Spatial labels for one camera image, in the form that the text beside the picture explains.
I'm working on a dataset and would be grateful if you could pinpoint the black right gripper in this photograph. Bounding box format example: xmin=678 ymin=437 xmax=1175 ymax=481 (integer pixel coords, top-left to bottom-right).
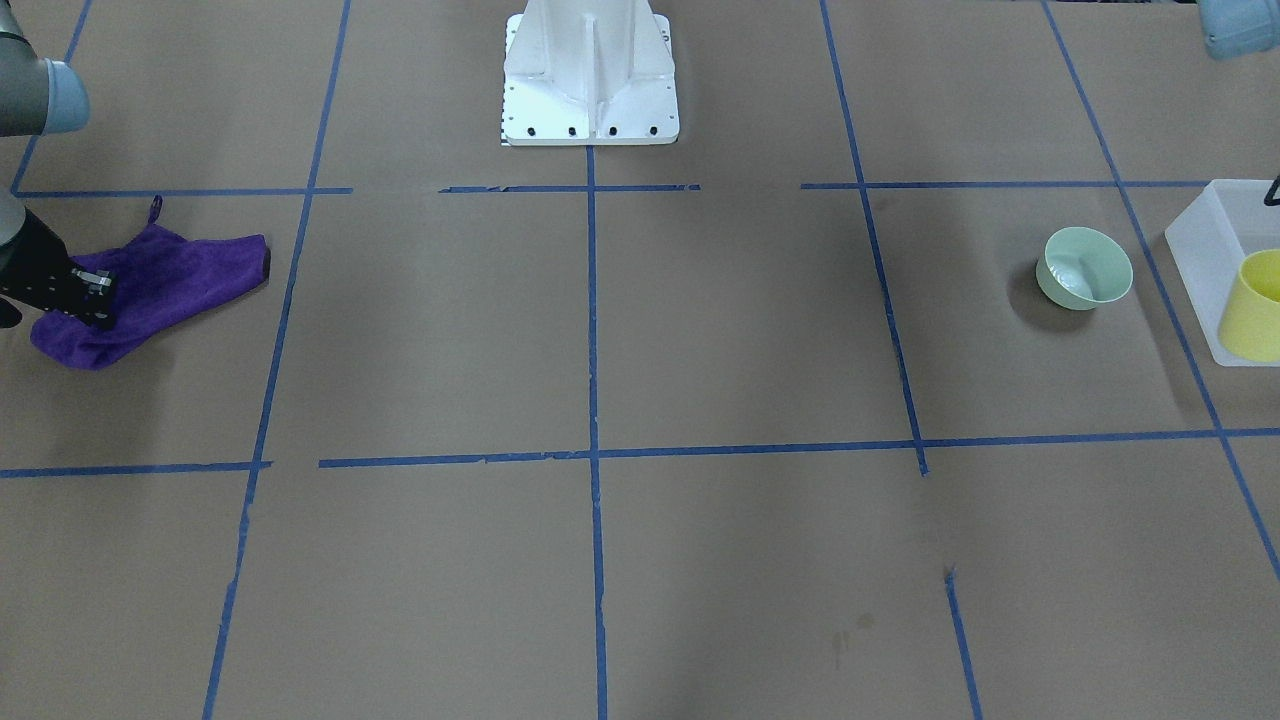
xmin=1 ymin=205 xmax=116 ymax=329

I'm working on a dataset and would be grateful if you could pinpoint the yellow plastic cup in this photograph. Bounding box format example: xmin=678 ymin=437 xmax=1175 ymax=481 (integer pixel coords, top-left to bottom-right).
xmin=1217 ymin=249 xmax=1279 ymax=363

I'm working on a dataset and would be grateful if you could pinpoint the purple cloth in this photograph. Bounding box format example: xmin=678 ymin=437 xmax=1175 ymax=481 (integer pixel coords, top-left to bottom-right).
xmin=29 ymin=196 xmax=271 ymax=370

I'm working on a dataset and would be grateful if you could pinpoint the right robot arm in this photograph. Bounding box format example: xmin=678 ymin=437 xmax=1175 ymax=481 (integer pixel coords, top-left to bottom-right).
xmin=1 ymin=1 xmax=116 ymax=329

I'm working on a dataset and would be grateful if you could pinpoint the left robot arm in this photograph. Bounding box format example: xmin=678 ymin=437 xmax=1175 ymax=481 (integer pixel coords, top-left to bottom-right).
xmin=1196 ymin=1 xmax=1279 ymax=61

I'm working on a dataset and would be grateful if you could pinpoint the clear plastic bin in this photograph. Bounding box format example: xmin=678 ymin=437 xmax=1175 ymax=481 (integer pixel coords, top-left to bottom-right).
xmin=1165 ymin=179 xmax=1279 ymax=366

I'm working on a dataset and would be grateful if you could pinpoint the mint green bowl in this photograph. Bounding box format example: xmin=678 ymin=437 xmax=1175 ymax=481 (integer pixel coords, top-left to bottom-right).
xmin=1036 ymin=225 xmax=1134 ymax=311

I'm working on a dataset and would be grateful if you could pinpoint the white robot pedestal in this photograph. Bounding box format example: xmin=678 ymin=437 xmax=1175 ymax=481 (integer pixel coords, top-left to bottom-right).
xmin=500 ymin=1 xmax=681 ymax=146

